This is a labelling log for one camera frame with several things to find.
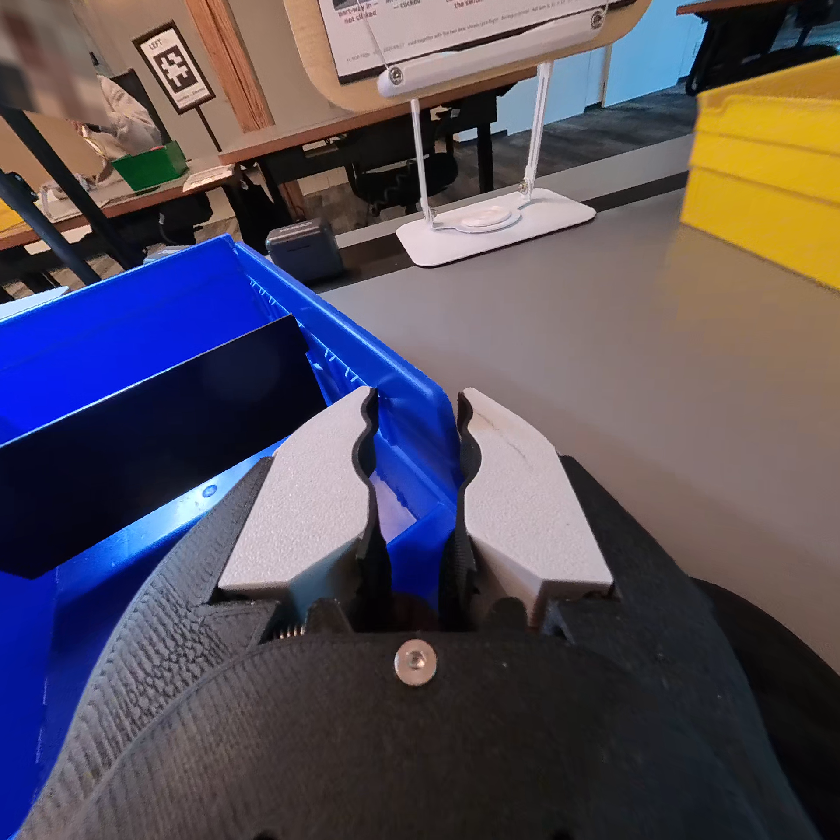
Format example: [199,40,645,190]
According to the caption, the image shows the wooden pillar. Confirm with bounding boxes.
[185,0,277,133]

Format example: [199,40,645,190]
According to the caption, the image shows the black white marker sign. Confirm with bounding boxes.
[133,20,225,153]

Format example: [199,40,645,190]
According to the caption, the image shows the cardboard box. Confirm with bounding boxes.
[0,113,107,195]

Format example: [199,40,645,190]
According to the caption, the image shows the black quilted wrist pad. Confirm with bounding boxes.
[694,577,840,840]

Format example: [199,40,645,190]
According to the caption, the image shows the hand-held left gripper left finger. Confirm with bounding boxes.
[217,386,382,627]

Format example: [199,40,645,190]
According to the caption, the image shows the black office chair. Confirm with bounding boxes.
[346,112,462,219]

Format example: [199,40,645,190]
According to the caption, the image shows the green plastic bin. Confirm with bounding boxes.
[112,141,190,193]

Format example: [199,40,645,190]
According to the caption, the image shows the wooden table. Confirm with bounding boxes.
[0,154,245,254]
[218,66,540,212]

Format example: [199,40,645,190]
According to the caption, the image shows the black light stand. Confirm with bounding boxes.
[0,169,103,287]

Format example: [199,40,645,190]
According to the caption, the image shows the blue plastic bin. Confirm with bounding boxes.
[0,233,462,840]

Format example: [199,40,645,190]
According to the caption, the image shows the black slanted pole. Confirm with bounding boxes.
[0,105,149,271]

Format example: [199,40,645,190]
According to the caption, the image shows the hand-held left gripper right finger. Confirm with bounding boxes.
[456,386,616,631]

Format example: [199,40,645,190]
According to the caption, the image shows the yellow plastic bin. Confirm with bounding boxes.
[679,56,840,294]

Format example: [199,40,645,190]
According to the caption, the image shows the grey desk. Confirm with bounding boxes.
[315,131,840,678]

